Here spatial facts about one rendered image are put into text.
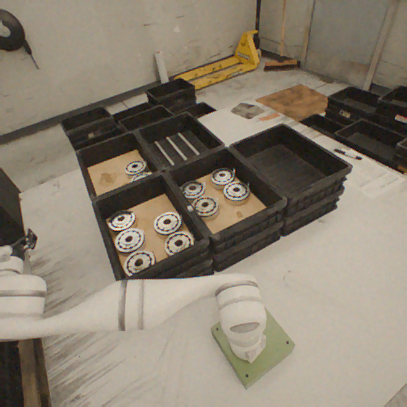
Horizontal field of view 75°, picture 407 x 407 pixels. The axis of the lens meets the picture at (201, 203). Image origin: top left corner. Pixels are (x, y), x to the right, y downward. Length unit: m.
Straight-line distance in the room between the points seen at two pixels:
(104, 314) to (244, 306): 0.25
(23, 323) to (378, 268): 1.03
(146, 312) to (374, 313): 0.74
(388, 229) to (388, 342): 0.44
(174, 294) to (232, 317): 0.11
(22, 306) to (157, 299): 0.23
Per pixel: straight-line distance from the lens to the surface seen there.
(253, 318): 0.54
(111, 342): 1.02
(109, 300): 0.53
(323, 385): 0.93
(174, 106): 2.62
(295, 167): 1.23
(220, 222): 0.99
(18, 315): 0.57
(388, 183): 1.46
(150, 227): 1.03
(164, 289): 0.53
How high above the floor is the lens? 1.59
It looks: 46 degrees down
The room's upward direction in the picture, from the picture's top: 10 degrees counter-clockwise
